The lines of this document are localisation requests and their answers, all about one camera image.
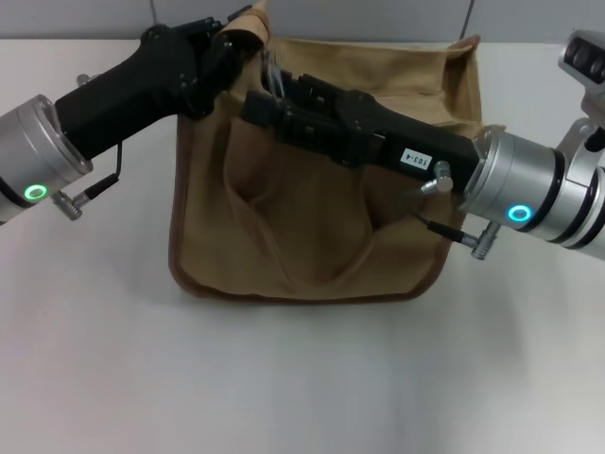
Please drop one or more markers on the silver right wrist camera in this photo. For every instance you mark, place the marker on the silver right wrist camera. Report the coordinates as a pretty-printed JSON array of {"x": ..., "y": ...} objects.
[{"x": 583, "y": 57}]

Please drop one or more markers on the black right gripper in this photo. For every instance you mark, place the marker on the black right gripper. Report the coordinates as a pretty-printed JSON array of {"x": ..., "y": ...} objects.
[{"x": 406, "y": 137}]

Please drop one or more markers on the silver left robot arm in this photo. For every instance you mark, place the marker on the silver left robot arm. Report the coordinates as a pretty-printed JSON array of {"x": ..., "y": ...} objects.
[{"x": 33, "y": 151}]

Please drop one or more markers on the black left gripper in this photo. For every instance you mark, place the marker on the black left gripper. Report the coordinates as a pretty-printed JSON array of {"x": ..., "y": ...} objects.
[{"x": 123, "y": 94}]

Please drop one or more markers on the silver metal zipper pull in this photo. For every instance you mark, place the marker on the silver metal zipper pull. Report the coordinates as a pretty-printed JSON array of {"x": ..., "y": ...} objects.
[{"x": 274, "y": 75}]

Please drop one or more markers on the khaki canvas food bag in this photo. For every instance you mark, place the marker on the khaki canvas food bag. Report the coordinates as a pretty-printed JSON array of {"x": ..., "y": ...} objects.
[{"x": 307, "y": 227}]

